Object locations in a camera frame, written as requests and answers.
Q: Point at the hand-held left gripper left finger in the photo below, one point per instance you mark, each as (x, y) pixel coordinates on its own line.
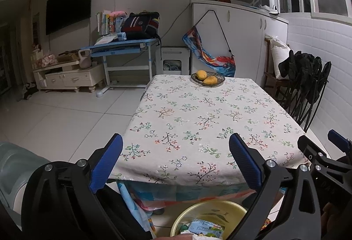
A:
(106, 163)

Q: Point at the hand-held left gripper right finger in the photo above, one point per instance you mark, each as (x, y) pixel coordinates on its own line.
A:
(246, 160)

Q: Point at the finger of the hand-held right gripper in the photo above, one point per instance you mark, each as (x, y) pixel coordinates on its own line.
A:
(309, 148)
(339, 141)

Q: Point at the yellow plastic basin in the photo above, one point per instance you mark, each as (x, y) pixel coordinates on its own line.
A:
(209, 208)

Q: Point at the blue milk carton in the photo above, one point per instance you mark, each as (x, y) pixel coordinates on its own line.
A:
(203, 226)

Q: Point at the floral tablecloth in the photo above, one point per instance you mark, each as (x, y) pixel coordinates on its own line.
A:
(198, 124)

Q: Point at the black folding chair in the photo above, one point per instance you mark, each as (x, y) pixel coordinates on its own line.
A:
(299, 64)
(323, 75)

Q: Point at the wooden chair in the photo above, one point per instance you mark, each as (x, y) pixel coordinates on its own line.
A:
(271, 78)

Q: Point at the woven oval basket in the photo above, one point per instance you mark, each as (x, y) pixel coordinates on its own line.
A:
(220, 81)

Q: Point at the yellow mango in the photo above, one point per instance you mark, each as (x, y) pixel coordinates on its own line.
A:
(201, 75)
(210, 80)

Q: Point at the pale green plastic container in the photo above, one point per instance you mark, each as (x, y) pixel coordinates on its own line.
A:
(16, 163)

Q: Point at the white TV cabinet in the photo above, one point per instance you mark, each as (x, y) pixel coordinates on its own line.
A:
(68, 78)

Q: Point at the white pillow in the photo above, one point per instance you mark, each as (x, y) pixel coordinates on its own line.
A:
(279, 53)

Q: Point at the colourful tote bag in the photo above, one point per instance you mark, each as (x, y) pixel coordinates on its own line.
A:
(220, 64)

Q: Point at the black slippers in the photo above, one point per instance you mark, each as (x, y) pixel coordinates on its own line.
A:
(30, 90)

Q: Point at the pink kettlebell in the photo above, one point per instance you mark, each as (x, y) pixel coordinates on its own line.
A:
(85, 60)

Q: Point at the cardboard box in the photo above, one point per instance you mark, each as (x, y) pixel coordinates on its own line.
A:
(67, 57)

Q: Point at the blue study desk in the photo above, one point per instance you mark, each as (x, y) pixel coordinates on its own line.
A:
(118, 47)

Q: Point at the pink floral box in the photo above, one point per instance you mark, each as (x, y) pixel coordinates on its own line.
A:
(48, 60)

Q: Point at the white papers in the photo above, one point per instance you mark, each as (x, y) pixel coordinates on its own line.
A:
(106, 40)

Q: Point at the blue tissue pack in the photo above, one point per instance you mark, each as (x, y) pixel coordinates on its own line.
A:
(121, 36)

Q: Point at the white plastic stool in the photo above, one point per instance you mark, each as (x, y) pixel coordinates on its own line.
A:
(172, 53)

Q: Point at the white cupboard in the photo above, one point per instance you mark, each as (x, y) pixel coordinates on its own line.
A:
(242, 31)

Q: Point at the row of books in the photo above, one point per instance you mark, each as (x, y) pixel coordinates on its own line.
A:
(103, 23)

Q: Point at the dark striped backpack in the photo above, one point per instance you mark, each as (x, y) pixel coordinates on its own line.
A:
(140, 25)

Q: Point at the pink plush toy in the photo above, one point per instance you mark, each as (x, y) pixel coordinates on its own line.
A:
(118, 13)

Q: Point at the black television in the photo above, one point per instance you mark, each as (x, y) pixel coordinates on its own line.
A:
(68, 6)

